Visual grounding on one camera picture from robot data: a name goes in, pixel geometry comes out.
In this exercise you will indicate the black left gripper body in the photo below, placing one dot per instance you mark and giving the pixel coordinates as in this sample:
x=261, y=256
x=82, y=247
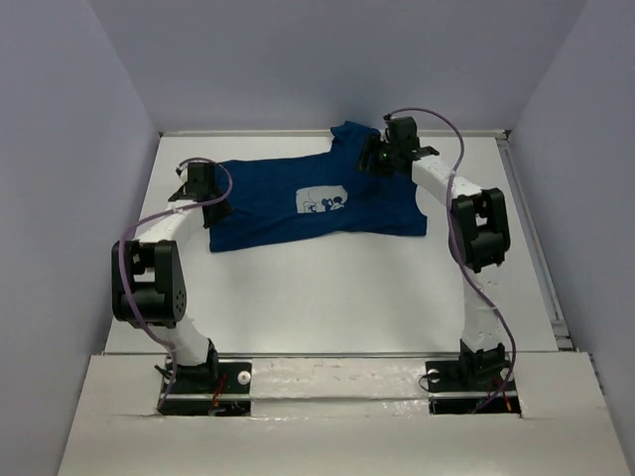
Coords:
x=213, y=210

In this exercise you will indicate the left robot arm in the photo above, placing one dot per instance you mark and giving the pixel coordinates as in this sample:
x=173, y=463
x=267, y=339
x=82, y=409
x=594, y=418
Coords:
x=148, y=286

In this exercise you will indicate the blue printed t shirt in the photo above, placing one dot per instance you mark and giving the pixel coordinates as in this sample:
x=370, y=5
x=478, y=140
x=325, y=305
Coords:
x=284, y=200

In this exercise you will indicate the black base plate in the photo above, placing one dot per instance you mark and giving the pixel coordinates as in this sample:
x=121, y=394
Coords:
x=449, y=396
x=197, y=393

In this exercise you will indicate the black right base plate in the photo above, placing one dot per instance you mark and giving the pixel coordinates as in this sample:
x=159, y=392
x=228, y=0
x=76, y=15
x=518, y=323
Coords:
x=449, y=396

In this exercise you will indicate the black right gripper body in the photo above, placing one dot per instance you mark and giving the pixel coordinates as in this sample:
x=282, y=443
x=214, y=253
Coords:
x=382, y=158

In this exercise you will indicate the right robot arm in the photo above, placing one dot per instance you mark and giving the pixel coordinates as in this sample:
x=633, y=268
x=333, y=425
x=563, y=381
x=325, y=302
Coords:
x=478, y=239

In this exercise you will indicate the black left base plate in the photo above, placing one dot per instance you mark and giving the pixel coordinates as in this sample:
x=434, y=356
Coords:
x=197, y=393

